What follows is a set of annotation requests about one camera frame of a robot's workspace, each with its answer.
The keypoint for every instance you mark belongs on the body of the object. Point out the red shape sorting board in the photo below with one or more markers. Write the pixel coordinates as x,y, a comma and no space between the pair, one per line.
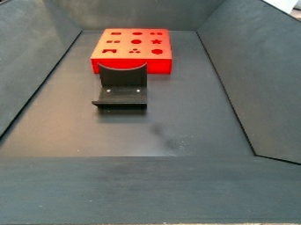
125,48

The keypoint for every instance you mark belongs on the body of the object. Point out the black curved holder stand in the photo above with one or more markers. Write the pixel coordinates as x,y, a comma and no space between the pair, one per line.
124,87

